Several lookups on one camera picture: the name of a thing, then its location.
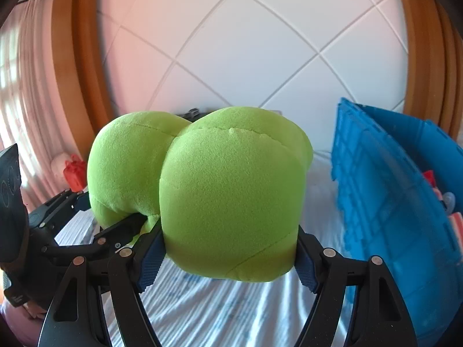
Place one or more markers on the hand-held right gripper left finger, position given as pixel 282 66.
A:
pixel 150 265

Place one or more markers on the blue plastic crate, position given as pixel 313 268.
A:
pixel 390 206

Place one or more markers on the pale curtain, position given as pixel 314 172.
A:
pixel 25 97

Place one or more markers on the striped bed sheet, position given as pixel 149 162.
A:
pixel 224 311

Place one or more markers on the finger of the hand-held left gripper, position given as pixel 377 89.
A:
pixel 54 209
pixel 108 240

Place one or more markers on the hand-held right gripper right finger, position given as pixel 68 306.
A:
pixel 305 267

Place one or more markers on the pale plastic bag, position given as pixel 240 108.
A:
pixel 58 164

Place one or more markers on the green plush toy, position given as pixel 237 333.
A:
pixel 224 195

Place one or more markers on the wooden headboard frame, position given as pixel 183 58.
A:
pixel 72 43

